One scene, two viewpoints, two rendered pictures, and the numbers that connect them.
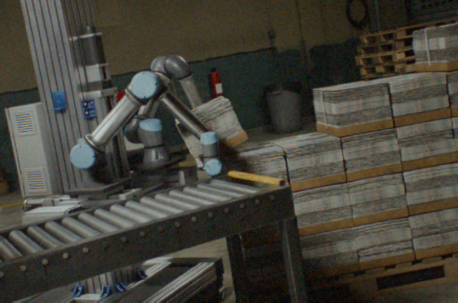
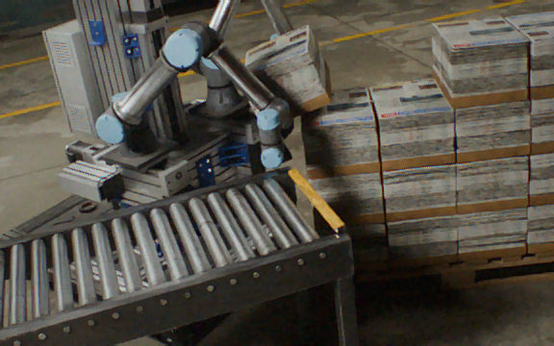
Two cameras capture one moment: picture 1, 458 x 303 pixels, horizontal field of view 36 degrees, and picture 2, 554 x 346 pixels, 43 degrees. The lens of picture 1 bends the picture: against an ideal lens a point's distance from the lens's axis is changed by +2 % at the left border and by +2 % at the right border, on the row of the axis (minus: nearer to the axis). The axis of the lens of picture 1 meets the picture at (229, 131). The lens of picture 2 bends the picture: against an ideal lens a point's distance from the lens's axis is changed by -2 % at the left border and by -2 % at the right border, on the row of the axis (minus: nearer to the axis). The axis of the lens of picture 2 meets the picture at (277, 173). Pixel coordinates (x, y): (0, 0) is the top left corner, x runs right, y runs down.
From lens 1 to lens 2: 1.08 m
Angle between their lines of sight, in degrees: 23
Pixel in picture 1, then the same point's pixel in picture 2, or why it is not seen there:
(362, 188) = (474, 172)
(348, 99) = (470, 61)
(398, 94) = (541, 59)
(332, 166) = (439, 144)
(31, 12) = not seen: outside the picture
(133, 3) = not seen: outside the picture
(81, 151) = (107, 125)
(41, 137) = (80, 72)
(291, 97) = not seen: outside the picture
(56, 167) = (101, 108)
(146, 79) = (184, 42)
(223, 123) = (299, 81)
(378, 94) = (514, 56)
